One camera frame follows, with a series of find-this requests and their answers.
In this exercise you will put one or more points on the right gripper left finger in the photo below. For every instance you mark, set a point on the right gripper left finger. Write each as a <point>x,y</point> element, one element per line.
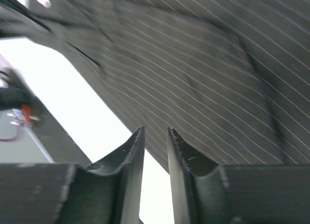
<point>106,192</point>

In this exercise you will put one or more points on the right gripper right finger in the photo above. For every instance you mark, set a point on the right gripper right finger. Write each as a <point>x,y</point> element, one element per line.
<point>204,192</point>

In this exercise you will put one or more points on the black pinstripe long sleeve shirt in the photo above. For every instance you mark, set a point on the black pinstripe long sleeve shirt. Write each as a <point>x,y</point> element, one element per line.
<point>231,76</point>

